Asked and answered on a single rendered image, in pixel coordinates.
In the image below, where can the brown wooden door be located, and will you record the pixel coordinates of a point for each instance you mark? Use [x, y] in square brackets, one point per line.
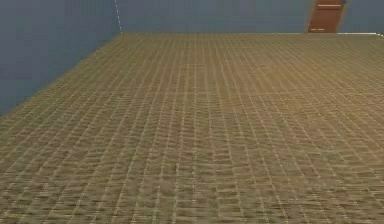
[326, 18]

